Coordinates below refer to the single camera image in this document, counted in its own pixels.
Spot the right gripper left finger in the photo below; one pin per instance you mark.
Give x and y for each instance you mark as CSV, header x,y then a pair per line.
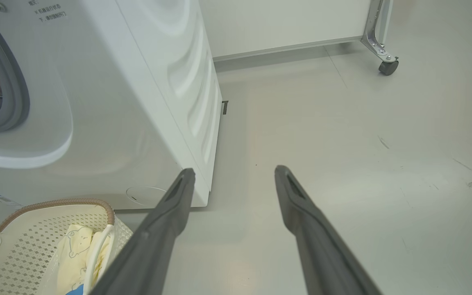
x,y
154,246

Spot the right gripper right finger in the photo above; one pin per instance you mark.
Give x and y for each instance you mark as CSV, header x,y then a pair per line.
x,y
322,254

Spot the cream bear print garment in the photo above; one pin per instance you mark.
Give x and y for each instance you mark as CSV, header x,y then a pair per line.
x,y
74,254

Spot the blue cloth item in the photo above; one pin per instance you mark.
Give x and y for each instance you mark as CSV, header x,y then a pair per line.
x,y
75,290

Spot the white front-load washing machine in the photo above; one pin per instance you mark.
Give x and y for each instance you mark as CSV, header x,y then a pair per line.
x,y
137,102

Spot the grey rubber door gasket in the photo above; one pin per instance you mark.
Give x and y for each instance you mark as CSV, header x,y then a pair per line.
x,y
17,102

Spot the round white filter cover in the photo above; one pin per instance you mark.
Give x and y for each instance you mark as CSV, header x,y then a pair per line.
x,y
146,196

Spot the cream perforated laundry basket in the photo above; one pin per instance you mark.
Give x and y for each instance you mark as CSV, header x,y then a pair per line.
x,y
23,254

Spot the blue white energy label sticker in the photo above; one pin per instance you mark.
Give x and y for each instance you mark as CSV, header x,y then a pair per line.
x,y
0,199

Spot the grey metal caster leg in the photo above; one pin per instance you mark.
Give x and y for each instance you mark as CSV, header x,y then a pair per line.
x,y
373,41

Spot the white partition panel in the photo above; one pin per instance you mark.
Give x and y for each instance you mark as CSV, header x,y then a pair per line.
x,y
281,24

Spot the small printed text sticker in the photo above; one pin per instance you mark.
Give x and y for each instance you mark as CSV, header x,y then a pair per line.
x,y
47,10

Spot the small black floor bracket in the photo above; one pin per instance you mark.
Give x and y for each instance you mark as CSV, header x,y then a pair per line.
x,y
224,107

